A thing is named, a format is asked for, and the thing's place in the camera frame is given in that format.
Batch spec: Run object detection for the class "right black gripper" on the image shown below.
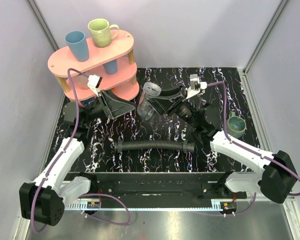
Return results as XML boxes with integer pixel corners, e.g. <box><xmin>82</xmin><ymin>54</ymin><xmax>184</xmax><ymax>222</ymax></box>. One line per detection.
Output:
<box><xmin>144</xmin><ymin>83</ymin><xmax>201</xmax><ymax>130</ymax></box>

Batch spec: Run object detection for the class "clear plastic canister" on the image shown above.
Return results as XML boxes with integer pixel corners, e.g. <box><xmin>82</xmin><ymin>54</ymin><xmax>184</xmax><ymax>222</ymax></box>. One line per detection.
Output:
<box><xmin>136</xmin><ymin>82</ymin><xmax>162</xmax><ymax>122</ymax></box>

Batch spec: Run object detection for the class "black corrugated hose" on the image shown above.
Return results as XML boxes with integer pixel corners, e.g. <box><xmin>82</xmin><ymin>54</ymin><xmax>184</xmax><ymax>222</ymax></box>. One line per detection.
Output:
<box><xmin>114</xmin><ymin>139</ymin><xmax>196</xmax><ymax>153</ymax></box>

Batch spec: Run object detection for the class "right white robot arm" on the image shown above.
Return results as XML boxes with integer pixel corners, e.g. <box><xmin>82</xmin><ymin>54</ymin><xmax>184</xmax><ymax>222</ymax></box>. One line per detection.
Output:
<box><xmin>145</xmin><ymin>84</ymin><xmax>297</xmax><ymax>204</ymax></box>

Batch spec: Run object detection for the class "dark blue cup bottom shelf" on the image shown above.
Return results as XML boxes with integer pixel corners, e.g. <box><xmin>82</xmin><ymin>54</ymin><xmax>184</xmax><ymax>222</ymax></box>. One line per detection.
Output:
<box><xmin>81</xmin><ymin>98</ymin><xmax>96</xmax><ymax>108</ymax></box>

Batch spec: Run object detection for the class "blue cup middle shelf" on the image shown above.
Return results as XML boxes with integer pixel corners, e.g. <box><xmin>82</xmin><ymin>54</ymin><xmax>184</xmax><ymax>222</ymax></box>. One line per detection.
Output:
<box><xmin>103</xmin><ymin>59</ymin><xmax>118</xmax><ymax>75</ymax></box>

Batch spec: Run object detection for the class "pink three-tier wooden shelf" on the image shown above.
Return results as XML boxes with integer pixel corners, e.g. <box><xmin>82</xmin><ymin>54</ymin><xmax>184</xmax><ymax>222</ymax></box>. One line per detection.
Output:
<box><xmin>47</xmin><ymin>30</ymin><xmax>139</xmax><ymax>102</ymax></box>

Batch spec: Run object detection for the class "white faceted cup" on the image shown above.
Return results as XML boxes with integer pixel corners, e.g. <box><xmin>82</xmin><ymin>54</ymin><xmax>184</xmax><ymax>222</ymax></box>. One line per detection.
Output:
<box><xmin>75</xmin><ymin>72</ymin><xmax>90</xmax><ymax>90</ymax></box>

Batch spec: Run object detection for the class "teal ceramic cup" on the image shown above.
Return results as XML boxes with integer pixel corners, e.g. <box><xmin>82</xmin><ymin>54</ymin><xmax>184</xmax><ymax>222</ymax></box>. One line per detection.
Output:
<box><xmin>226</xmin><ymin>111</ymin><xmax>247</xmax><ymax>139</ymax></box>

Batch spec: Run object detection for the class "blue plastic tumbler on top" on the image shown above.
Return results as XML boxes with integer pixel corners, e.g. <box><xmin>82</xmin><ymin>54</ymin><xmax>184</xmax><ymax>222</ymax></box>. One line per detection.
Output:
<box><xmin>64</xmin><ymin>30</ymin><xmax>90</xmax><ymax>62</ymax></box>

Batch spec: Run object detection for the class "green ceramic mug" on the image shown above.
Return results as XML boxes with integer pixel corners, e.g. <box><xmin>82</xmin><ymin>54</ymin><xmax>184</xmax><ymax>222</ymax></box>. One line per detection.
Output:
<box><xmin>88</xmin><ymin>18</ymin><xmax>120</xmax><ymax>48</ymax></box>

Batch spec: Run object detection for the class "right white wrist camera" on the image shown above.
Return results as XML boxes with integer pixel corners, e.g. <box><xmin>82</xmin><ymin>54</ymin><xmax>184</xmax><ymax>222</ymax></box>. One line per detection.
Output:
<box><xmin>185</xmin><ymin>74</ymin><xmax>208</xmax><ymax>100</ymax></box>

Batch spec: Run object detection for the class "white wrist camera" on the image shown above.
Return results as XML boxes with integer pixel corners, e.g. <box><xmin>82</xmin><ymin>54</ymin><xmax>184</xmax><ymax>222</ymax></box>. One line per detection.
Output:
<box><xmin>87</xmin><ymin>74</ymin><xmax>103</xmax><ymax>96</ymax></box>
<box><xmin>185</xmin><ymin>74</ymin><xmax>208</xmax><ymax>100</ymax></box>

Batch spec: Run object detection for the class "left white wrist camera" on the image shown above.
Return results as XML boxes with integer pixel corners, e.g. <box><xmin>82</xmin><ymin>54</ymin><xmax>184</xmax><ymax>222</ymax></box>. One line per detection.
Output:
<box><xmin>87</xmin><ymin>74</ymin><xmax>103</xmax><ymax>96</ymax></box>

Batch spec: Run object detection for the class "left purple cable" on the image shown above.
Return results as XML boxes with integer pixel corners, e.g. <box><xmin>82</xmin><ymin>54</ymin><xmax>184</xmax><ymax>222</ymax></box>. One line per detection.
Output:
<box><xmin>29</xmin><ymin>68</ymin><xmax>93</xmax><ymax>233</ymax></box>

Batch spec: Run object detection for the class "purple cable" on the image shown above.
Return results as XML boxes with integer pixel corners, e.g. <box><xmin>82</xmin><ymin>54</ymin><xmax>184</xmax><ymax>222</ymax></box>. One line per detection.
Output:
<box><xmin>29</xmin><ymin>68</ymin><xmax>93</xmax><ymax>233</ymax></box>
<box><xmin>206</xmin><ymin>81</ymin><xmax>300</xmax><ymax>196</ymax></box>

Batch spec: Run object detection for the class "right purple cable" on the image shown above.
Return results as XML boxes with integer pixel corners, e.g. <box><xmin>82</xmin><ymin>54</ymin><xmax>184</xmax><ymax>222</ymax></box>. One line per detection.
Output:
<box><xmin>206</xmin><ymin>81</ymin><xmax>300</xmax><ymax>196</ymax></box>

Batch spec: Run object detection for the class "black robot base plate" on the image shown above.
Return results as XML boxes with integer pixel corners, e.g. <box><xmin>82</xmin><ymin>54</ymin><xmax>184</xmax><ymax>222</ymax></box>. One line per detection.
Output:
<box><xmin>83</xmin><ymin>172</ymin><xmax>247</xmax><ymax>209</ymax></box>

